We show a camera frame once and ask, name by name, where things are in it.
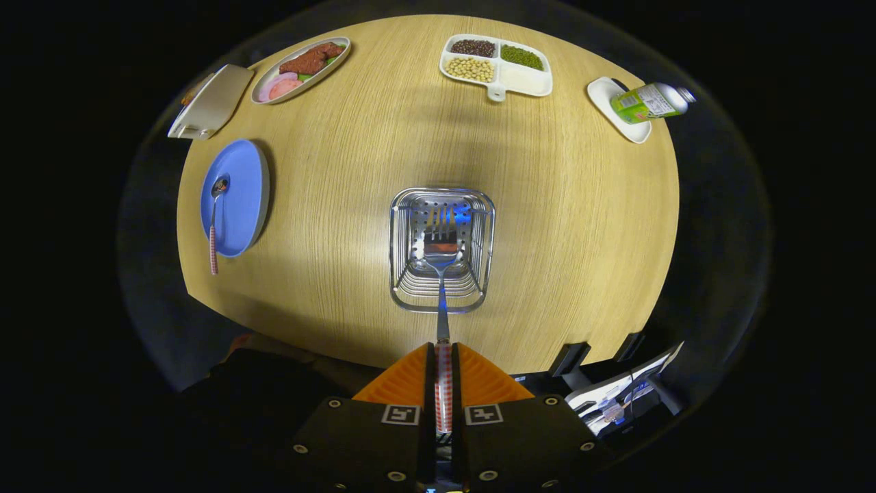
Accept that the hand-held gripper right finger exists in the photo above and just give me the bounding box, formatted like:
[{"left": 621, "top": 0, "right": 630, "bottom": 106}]
[{"left": 452, "top": 342, "right": 596, "bottom": 493}]

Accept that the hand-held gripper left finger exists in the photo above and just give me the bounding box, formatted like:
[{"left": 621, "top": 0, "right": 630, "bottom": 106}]
[{"left": 287, "top": 342, "right": 437, "bottom": 493}]

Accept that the fork with red checked handle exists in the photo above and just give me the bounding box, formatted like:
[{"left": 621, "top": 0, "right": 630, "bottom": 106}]
[{"left": 422, "top": 205, "right": 461, "bottom": 435}]

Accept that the spoon with red checked handle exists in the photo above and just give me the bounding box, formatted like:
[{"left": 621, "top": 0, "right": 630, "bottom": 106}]
[{"left": 208, "top": 177, "right": 231, "bottom": 276}]

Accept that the blue plate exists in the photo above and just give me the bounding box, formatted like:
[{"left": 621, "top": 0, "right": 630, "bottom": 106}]
[{"left": 200, "top": 139, "right": 270, "bottom": 258}]

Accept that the small white dish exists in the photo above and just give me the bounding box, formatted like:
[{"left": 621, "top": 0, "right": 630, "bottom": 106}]
[{"left": 587, "top": 77, "right": 653, "bottom": 144}]

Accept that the white divided dish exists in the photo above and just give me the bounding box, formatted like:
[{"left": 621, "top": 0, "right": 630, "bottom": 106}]
[{"left": 439, "top": 34, "right": 554, "bottom": 103}]

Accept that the pile of yellow soybeans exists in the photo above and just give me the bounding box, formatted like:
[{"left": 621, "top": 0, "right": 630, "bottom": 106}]
[{"left": 446, "top": 57, "right": 495, "bottom": 84}]

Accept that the white oval plate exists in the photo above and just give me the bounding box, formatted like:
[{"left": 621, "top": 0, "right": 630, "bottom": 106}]
[{"left": 250, "top": 36, "right": 352, "bottom": 105}]

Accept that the pile of green beans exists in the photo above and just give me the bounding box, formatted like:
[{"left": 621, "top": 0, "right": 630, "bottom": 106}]
[{"left": 500, "top": 45, "right": 545, "bottom": 71}]

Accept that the pile of dark red beans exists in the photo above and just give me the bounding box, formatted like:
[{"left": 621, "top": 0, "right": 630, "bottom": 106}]
[{"left": 450, "top": 39, "right": 496, "bottom": 58}]

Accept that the pale purple ham slice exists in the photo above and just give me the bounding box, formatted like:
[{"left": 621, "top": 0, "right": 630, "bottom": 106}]
[{"left": 258, "top": 72, "right": 296, "bottom": 98}]

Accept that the brown steak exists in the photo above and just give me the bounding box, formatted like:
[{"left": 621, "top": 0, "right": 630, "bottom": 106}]
[{"left": 279, "top": 42, "right": 346, "bottom": 76}]

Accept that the white toaster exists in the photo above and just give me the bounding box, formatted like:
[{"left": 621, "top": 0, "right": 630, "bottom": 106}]
[{"left": 168, "top": 64, "right": 255, "bottom": 141}]

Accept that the black bracket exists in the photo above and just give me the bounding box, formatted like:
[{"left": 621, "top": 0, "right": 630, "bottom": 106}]
[
  {"left": 550, "top": 342, "right": 591, "bottom": 377},
  {"left": 614, "top": 333, "right": 645, "bottom": 364}
]

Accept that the metal wire cutlery basket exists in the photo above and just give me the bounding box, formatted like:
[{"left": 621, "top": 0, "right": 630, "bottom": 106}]
[{"left": 389, "top": 187, "right": 496, "bottom": 314}]

